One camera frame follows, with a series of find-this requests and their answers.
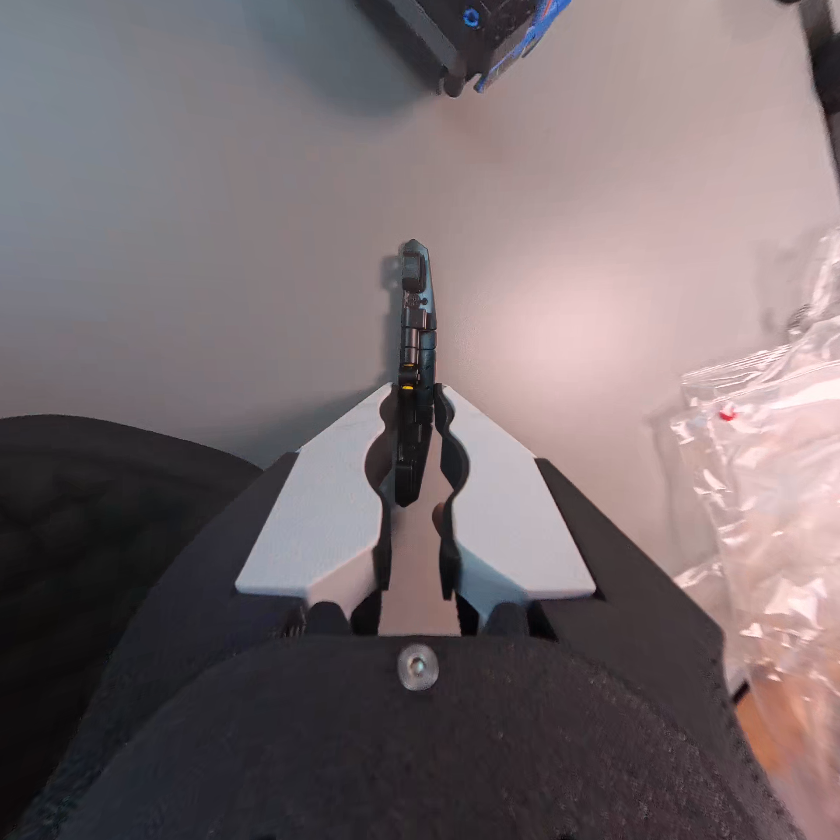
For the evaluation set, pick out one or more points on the clear plastic bag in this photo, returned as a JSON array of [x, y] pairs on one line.
[[774, 492]]

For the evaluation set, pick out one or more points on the black brick panel yellow axle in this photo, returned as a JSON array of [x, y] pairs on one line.
[[420, 308]]

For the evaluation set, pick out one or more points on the toy brick race car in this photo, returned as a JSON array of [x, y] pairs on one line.
[[472, 33]]

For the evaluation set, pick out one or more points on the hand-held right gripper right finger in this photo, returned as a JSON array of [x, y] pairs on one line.
[[518, 525]]

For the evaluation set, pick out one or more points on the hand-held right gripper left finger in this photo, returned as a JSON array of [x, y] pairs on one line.
[[315, 525]]

